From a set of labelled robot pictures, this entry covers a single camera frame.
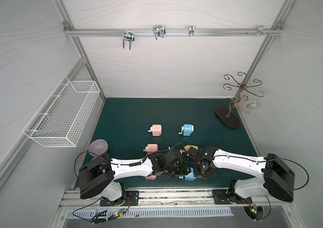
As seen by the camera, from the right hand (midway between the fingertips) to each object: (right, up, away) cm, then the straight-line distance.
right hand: (197, 175), depth 80 cm
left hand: (-6, +3, -6) cm, 9 cm away
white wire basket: (-71, +33, -11) cm, 79 cm away
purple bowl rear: (-62, +14, +10) cm, 65 cm away
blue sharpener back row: (-4, +25, +14) cm, 29 cm away
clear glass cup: (+35, +40, +8) cm, 54 cm away
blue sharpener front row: (-5, +2, -5) cm, 8 cm away
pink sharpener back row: (-25, +24, +14) cm, 37 cm away
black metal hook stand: (+32, +30, +27) cm, 52 cm away
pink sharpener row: (-27, +14, +5) cm, 31 cm away
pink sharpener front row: (-26, 0, -2) cm, 27 cm away
